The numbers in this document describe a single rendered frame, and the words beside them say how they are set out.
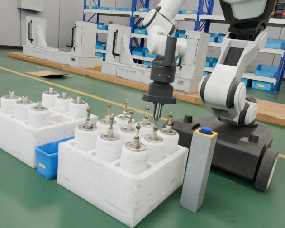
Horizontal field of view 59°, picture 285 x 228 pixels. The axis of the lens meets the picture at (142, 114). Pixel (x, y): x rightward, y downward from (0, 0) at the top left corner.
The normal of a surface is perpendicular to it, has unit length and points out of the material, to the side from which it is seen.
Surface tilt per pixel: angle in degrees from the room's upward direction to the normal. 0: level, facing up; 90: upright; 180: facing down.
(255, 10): 128
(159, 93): 90
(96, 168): 90
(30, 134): 90
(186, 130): 46
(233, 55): 57
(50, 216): 0
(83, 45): 90
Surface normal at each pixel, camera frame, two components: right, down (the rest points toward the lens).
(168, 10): 0.26, 0.29
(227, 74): -0.30, -0.60
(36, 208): 0.12, -0.95
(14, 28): 0.80, 0.25
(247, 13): -0.18, 0.79
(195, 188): -0.56, 0.16
